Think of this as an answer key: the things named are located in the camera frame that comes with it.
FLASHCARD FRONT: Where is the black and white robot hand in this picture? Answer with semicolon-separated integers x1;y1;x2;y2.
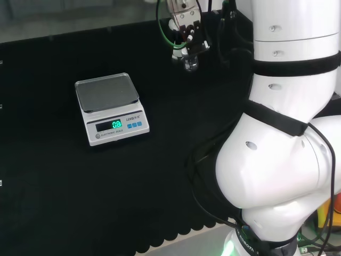
165;0;212;61

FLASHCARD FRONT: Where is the small clear glass beaker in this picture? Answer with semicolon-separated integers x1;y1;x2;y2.
183;53;200;73

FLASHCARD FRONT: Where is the white electronic balance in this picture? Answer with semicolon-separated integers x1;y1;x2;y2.
74;72;150;147

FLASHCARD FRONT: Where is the black bench cloth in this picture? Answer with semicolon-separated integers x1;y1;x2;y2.
0;9;254;256

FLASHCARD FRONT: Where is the yellow stop button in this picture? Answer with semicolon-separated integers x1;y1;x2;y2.
316;192;341;234

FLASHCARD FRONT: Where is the green cable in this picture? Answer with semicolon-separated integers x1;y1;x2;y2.
156;0;187;50

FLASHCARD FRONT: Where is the black cable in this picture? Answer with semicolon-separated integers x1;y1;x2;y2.
184;123;337;253

